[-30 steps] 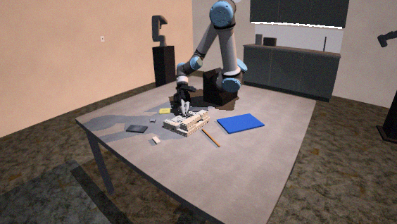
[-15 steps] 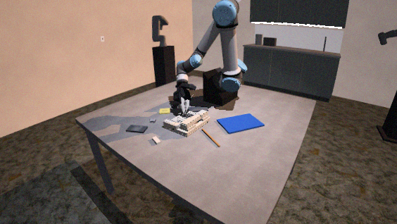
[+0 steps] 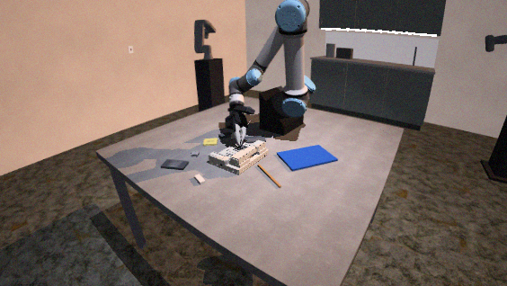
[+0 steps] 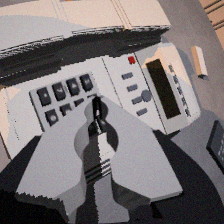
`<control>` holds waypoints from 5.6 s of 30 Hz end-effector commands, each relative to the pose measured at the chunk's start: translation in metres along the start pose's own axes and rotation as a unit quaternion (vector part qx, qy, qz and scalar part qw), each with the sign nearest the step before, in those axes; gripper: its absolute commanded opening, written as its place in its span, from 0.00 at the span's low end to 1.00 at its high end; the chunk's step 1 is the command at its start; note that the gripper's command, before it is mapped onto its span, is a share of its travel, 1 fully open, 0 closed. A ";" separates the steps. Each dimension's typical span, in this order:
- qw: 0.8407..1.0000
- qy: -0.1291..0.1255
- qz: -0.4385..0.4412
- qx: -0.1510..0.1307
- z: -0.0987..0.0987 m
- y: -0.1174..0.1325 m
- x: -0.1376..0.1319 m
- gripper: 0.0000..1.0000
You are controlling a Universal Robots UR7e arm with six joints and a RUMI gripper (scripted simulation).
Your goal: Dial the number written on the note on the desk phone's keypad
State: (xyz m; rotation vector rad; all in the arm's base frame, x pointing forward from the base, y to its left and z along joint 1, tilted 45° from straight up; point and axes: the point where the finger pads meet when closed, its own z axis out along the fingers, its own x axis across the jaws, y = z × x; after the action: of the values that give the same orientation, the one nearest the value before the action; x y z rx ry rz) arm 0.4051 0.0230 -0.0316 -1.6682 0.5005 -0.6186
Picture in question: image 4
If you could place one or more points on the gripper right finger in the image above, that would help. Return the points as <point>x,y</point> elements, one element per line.
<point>148,168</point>

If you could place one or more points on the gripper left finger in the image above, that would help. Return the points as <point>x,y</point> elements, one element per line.
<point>47,172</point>

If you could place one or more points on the beige telephone handset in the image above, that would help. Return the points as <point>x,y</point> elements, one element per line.
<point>34,31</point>

